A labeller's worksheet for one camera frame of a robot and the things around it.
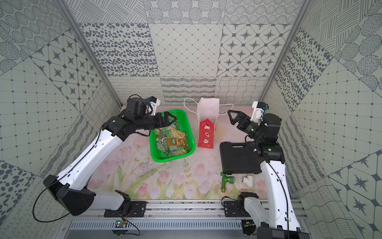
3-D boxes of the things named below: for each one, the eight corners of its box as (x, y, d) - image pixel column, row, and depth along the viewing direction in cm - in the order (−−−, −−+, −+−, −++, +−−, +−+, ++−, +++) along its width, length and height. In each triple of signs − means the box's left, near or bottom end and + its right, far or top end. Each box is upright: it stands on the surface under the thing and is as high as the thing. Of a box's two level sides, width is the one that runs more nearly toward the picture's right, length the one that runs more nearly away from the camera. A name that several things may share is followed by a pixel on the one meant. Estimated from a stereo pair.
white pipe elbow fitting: (241, 185, 83) (242, 184, 81) (242, 174, 87) (243, 173, 85) (251, 188, 82) (252, 186, 80) (251, 177, 86) (252, 175, 84)
